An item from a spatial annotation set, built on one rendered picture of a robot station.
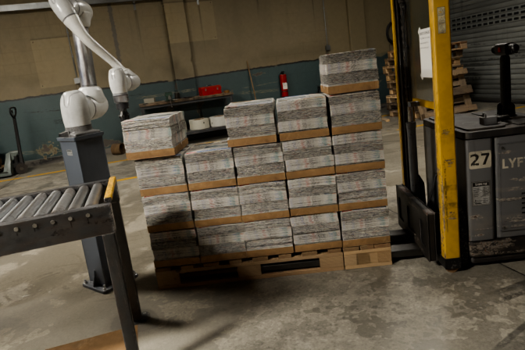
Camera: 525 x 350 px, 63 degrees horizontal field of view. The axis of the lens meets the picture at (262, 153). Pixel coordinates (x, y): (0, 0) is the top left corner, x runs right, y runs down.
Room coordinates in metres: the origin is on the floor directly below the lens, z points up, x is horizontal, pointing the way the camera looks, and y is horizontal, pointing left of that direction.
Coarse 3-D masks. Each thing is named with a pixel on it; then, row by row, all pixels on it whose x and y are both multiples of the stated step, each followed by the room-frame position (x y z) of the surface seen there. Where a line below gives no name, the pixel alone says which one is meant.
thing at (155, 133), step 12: (132, 120) 2.47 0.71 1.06; (144, 120) 2.46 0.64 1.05; (156, 120) 2.46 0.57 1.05; (168, 120) 2.45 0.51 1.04; (132, 132) 2.47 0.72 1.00; (144, 132) 2.47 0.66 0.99; (156, 132) 2.46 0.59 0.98; (168, 132) 2.46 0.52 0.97; (132, 144) 2.47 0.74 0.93; (144, 144) 2.47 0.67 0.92; (156, 144) 2.46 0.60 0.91; (168, 144) 2.46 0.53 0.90
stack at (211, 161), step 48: (192, 144) 2.85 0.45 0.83; (288, 144) 2.46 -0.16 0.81; (192, 192) 2.48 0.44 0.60; (240, 192) 2.47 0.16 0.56; (288, 192) 2.47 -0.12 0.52; (336, 192) 2.45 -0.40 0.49; (192, 240) 2.49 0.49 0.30; (240, 240) 2.48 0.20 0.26; (288, 240) 2.46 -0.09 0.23; (336, 240) 2.45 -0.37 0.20
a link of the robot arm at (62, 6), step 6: (48, 0) 2.72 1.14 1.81; (54, 0) 2.69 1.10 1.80; (60, 0) 2.69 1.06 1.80; (66, 0) 2.72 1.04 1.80; (72, 0) 2.77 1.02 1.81; (54, 6) 2.69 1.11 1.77; (60, 6) 2.68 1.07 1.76; (66, 6) 2.69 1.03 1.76; (72, 6) 2.72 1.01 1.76; (78, 6) 2.79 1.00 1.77; (60, 12) 2.68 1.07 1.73; (66, 12) 2.68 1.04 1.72; (72, 12) 2.69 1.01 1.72; (78, 12) 2.80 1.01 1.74; (60, 18) 2.69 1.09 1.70
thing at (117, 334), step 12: (96, 336) 2.06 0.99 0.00; (108, 336) 2.05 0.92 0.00; (120, 336) 2.03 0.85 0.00; (48, 348) 2.01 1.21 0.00; (60, 348) 1.99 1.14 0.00; (72, 348) 1.98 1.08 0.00; (84, 348) 1.97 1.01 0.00; (96, 348) 1.95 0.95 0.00; (108, 348) 1.94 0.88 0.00; (120, 348) 1.93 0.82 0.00
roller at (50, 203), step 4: (52, 192) 2.05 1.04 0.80; (56, 192) 2.05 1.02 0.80; (60, 192) 2.08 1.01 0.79; (52, 196) 1.97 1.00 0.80; (56, 196) 1.99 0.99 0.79; (60, 196) 2.05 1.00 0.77; (48, 200) 1.89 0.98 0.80; (52, 200) 1.91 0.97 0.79; (56, 200) 1.95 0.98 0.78; (44, 204) 1.83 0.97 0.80; (48, 204) 1.84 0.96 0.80; (52, 204) 1.87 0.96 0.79; (40, 208) 1.78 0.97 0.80; (44, 208) 1.77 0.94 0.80; (48, 208) 1.80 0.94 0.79; (52, 208) 1.84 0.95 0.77; (36, 212) 1.72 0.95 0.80; (40, 212) 1.70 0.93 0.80; (44, 212) 1.72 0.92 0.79; (48, 212) 1.76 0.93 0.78
